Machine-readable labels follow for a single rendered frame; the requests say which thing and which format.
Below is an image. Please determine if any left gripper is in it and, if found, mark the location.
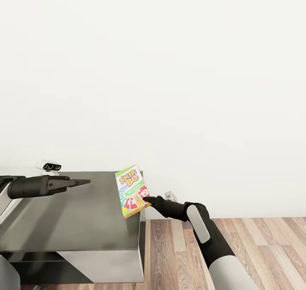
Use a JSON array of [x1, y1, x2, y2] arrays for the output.
[[23, 175, 90, 198]]

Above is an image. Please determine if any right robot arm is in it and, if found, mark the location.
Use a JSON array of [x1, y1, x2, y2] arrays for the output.
[[142, 190, 260, 290]]

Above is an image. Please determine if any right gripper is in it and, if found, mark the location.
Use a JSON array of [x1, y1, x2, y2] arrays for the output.
[[142, 195, 178, 219]]

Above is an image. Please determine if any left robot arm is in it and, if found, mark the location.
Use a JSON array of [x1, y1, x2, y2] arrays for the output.
[[0, 159, 90, 215]]

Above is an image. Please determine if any board game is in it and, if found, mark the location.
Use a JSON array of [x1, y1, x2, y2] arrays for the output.
[[115, 164, 152, 218]]

